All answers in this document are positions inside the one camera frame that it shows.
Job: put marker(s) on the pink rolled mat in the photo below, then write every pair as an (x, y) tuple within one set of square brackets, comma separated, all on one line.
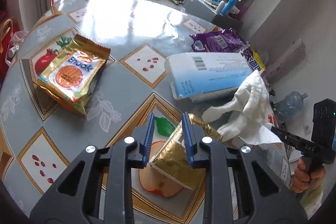
[(285, 63)]

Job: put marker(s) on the grey cabinet box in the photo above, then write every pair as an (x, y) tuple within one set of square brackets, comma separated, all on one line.
[(200, 9)]

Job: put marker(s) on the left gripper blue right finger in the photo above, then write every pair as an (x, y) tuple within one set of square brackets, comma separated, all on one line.
[(189, 139)]

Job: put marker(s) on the white blue tissue pack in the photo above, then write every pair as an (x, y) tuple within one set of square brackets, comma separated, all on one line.
[(202, 76)]

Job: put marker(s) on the white tissue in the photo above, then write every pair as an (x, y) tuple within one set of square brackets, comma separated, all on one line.
[(248, 119)]

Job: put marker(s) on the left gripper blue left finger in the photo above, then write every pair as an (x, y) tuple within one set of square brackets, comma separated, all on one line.
[(147, 133)]

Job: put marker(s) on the gold carton box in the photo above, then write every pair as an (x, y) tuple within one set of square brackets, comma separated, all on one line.
[(171, 161)]

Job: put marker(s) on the white bag of snacks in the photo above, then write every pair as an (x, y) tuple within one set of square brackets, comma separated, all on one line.
[(14, 44)]

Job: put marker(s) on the gold Enaak snack bag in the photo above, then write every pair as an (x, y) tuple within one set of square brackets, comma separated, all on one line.
[(71, 77)]

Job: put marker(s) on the person's right hand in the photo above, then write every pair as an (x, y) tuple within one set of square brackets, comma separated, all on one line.
[(300, 180)]

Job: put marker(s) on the fruit pattern tablecloth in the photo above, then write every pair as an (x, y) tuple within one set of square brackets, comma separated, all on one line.
[(39, 138)]

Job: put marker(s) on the blue spray bottle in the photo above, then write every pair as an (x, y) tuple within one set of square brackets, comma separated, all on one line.
[(230, 7)]

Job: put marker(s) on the purple yellow snack bag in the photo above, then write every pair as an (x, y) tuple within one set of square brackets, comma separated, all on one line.
[(228, 41)]

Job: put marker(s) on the large water jug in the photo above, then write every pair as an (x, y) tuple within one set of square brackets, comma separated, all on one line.
[(291, 105)]

